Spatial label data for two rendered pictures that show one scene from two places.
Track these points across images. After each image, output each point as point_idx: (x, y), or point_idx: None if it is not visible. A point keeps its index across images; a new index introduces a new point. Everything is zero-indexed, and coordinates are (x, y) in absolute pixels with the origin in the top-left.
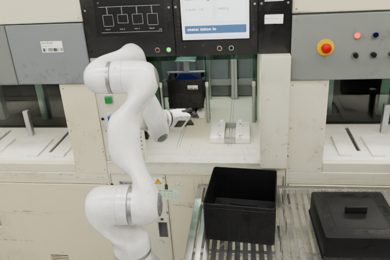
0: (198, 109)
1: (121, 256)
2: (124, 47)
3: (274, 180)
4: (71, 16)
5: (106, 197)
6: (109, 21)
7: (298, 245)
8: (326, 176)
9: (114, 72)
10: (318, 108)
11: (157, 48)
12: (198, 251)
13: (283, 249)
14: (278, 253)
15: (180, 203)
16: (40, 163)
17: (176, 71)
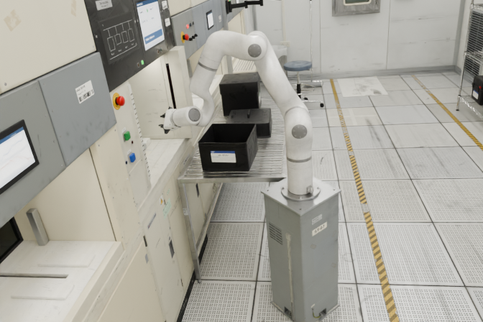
0: None
1: (311, 152)
2: (228, 31)
3: (213, 131)
4: (88, 46)
5: (305, 113)
6: (112, 44)
7: (258, 143)
8: (198, 129)
9: (264, 37)
10: None
11: (138, 63)
12: (261, 172)
13: (261, 146)
14: (265, 148)
15: (172, 210)
16: (99, 277)
17: None
